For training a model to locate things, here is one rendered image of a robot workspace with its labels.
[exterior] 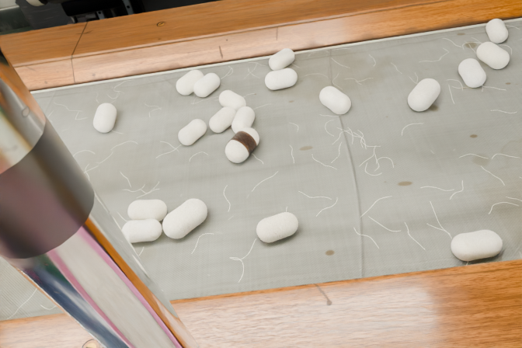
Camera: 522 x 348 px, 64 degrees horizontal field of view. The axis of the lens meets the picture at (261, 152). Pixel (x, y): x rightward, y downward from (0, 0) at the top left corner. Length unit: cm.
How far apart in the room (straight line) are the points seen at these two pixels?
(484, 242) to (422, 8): 31
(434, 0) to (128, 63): 37
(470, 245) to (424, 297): 5
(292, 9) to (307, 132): 20
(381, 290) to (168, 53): 37
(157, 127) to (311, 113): 16
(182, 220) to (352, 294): 14
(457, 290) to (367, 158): 14
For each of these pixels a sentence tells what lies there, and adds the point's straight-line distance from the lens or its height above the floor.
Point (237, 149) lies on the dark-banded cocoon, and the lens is 37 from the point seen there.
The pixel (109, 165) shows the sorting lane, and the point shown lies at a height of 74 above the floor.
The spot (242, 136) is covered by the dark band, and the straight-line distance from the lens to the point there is 38.
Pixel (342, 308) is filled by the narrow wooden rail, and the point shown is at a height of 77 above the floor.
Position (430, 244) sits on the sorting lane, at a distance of 33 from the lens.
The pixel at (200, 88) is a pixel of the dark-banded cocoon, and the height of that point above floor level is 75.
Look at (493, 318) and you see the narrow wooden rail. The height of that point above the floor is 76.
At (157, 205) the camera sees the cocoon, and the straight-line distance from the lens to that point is 35.
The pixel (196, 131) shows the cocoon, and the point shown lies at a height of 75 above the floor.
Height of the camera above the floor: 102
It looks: 45 degrees down
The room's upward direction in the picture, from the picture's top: 11 degrees counter-clockwise
